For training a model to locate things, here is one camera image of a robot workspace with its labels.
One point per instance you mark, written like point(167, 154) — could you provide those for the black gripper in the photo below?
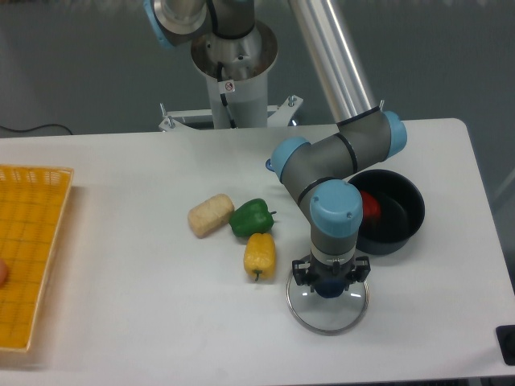
point(312, 271)

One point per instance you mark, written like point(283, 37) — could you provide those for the glass pot lid blue knob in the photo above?
point(327, 316)

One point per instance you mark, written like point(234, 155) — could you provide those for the red bell pepper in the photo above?
point(371, 207)

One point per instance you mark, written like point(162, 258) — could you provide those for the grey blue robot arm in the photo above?
point(366, 134)

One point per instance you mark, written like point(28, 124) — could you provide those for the yellow bell pepper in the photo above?
point(260, 257)

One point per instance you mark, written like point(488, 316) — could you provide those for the green bell pepper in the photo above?
point(252, 217)

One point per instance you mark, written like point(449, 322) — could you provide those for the dark blue saucepan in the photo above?
point(394, 217)

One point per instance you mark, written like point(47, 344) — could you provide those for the beige bread loaf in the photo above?
point(210, 215)

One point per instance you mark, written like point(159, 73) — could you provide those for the black device at table edge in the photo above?
point(506, 339)

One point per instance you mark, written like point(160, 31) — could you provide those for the yellow woven basket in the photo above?
point(33, 202)

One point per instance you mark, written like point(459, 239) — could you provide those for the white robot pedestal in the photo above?
point(236, 74)

